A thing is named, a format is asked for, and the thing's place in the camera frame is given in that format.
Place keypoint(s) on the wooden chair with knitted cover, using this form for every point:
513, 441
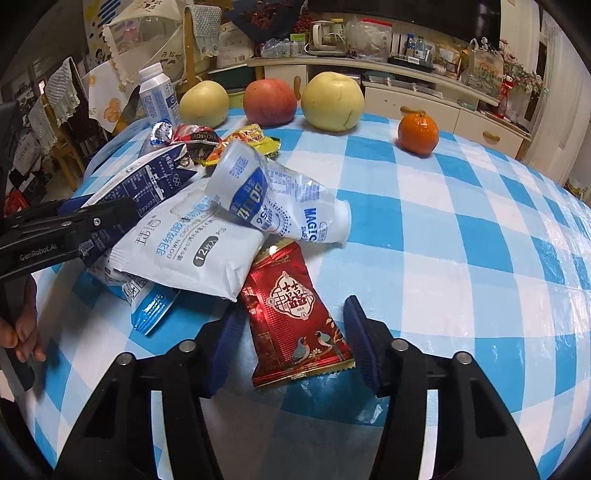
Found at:
60, 97

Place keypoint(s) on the white electric kettle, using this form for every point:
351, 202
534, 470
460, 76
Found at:
323, 37

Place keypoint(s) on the small blue white sachet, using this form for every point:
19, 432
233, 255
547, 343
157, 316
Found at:
152, 314

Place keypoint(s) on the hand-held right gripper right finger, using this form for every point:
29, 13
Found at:
364, 341

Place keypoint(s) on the yellow snack packet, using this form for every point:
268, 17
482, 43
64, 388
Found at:
251, 137

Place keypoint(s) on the dark wrapped flower bouquet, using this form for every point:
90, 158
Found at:
263, 16

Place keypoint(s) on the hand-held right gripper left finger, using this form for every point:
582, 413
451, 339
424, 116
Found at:
226, 346

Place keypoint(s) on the blue white checkered tablecloth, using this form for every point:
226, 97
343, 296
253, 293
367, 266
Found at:
461, 277

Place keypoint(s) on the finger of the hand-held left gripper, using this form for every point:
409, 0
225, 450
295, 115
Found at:
108, 235
83, 214

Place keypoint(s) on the white printed plastic bag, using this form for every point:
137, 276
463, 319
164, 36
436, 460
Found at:
482, 69

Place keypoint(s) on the black television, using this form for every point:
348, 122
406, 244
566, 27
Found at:
415, 16

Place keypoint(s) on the cream tv cabinet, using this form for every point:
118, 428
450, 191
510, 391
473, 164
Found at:
415, 106

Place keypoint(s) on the red cardboard box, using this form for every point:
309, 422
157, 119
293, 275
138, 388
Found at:
16, 203

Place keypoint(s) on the person's left hand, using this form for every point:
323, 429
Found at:
23, 332

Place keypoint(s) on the clear plastic bag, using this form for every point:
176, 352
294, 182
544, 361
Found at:
369, 39

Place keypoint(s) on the crushed white plastic bottle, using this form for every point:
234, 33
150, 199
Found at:
277, 198

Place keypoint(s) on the red and black candy wrapper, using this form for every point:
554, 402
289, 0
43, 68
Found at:
198, 138

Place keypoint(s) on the blue and white milk carton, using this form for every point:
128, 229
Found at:
152, 175

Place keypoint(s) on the orange printed white cloth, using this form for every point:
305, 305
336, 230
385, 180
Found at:
108, 99

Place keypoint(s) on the red snack packet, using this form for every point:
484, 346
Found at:
291, 304

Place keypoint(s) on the red apple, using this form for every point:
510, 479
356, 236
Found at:
270, 102

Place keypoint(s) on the orange tangerine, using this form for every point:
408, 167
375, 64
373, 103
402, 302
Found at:
418, 134

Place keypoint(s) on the small yellow pear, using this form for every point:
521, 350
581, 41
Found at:
204, 104

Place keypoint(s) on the silver blue foil wrapper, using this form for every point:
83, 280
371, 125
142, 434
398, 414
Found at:
159, 134

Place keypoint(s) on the wooden chair with green cover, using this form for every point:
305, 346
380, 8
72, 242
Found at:
203, 32

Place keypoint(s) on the mesh food cover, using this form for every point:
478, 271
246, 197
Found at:
147, 37

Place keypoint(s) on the white and blue drink bottle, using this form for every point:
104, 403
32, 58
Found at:
159, 97

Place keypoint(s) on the large yellow pear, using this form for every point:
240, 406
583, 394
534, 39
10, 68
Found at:
332, 102

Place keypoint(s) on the white wet wipes packet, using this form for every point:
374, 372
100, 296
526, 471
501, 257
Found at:
194, 258

